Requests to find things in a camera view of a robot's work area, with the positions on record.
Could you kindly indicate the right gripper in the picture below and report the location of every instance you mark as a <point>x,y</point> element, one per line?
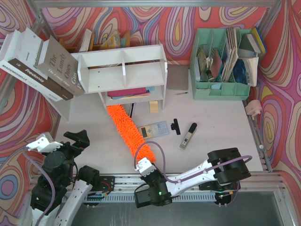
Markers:
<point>152,177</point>

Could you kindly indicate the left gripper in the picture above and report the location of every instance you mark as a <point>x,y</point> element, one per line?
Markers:
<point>69,144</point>

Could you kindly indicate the orange microfiber duster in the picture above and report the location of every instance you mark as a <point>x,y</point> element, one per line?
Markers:
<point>126,127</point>

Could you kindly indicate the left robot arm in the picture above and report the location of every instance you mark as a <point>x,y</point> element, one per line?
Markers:
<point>57,196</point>

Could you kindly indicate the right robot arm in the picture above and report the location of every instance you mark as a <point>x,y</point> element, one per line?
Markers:
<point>225,166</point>

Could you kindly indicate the white small bookshelf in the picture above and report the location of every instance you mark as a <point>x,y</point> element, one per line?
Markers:
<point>124,68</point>

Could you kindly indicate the blue beige calculator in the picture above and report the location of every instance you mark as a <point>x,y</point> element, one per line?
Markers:
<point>154,130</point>

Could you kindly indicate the black binder clip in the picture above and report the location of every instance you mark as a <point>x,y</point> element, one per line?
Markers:
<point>175,126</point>

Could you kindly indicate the grey Lonely Ones book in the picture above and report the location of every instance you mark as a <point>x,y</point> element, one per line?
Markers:
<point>59,65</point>

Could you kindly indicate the stack of coloured paper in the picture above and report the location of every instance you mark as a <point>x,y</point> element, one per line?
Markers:
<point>130,93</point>

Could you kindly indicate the yellow sticky note pad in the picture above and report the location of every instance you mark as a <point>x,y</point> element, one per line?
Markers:
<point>153,106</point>

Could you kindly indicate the brown white Fredonia book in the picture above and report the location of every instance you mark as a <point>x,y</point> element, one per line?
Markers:
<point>18,56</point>

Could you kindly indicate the pink pig figurine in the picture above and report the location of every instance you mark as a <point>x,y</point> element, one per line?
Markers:
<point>253,108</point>

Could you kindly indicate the mint green desk organizer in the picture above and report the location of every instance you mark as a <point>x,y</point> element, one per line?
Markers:
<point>211,77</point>

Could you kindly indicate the books in green organizer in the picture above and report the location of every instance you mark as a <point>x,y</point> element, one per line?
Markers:
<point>246,57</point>

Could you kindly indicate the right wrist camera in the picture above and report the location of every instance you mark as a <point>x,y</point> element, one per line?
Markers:
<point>145,167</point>

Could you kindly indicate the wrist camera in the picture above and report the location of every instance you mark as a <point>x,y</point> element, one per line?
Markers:
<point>44,143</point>
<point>145,167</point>

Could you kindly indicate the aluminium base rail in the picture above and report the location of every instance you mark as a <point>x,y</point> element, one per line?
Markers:
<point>127,182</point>

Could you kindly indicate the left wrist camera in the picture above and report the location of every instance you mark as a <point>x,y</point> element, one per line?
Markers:
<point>44,143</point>

